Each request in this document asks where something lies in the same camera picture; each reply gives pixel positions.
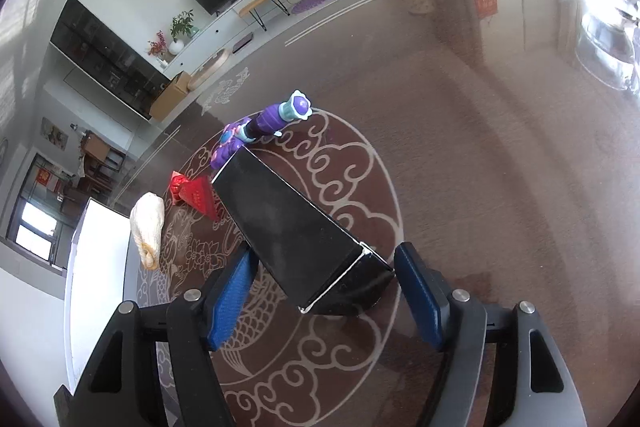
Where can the black printed cardboard box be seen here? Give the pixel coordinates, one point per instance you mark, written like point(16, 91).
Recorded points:
point(290, 227)

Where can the red flower arrangement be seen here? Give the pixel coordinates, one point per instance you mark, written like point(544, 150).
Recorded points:
point(157, 44)

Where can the beige mesh bag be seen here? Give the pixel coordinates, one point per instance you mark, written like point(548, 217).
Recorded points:
point(149, 222)

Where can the red window sign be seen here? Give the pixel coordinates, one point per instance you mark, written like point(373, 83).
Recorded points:
point(45, 178)

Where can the red gift pouch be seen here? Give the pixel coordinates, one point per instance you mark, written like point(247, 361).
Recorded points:
point(197, 194)

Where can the green plant in teal pot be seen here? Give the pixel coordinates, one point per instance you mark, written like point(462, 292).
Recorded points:
point(182, 24)

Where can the purple toy wand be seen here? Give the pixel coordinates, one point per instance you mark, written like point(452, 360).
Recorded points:
point(272, 117)

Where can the dark glass cabinet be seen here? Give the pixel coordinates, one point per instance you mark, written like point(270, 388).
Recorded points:
point(105, 52)

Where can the white television cabinet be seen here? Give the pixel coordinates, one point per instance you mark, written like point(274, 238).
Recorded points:
point(220, 27)

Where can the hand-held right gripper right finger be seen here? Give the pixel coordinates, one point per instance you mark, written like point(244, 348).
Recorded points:
point(420, 297)

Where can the clear glass container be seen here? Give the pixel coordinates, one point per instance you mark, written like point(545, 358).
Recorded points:
point(610, 52)

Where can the white round vase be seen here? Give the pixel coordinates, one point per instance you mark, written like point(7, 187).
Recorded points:
point(175, 47)

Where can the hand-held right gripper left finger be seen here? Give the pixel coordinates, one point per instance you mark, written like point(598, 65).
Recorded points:
point(232, 297)

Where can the framed wall painting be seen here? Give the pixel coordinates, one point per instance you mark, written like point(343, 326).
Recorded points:
point(54, 134)

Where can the window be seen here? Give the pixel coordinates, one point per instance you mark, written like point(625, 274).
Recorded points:
point(35, 232)

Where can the purple floor mat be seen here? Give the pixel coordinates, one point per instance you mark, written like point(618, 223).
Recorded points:
point(314, 1)

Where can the white storage box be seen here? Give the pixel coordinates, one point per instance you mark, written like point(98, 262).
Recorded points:
point(100, 287)

